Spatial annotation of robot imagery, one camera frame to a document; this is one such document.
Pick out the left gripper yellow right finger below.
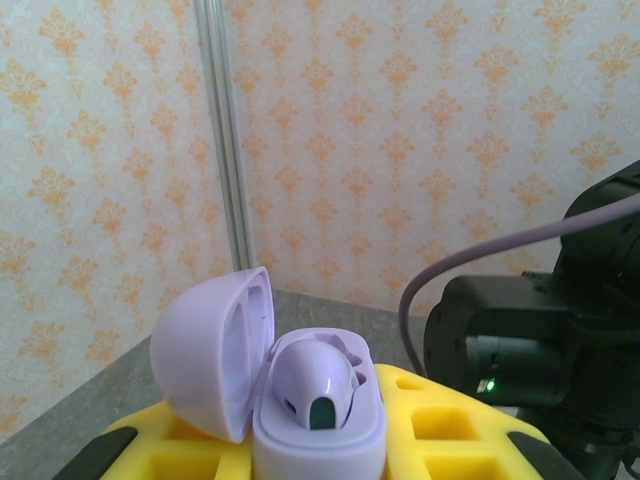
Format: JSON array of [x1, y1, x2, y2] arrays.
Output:
[[374, 363, 587, 480]]

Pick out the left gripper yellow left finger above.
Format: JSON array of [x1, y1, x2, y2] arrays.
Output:
[[59, 399, 256, 480]]

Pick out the purple wireless earbud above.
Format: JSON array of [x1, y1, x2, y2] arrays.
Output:
[[272, 339, 369, 431]]

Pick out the purple earbud charging case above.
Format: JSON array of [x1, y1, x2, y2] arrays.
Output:
[[149, 266, 389, 480]]

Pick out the aluminium frame post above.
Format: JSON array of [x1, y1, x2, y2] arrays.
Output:
[[192, 0, 257, 274]]

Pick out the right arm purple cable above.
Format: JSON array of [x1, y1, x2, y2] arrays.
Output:
[[399, 192, 640, 379]]

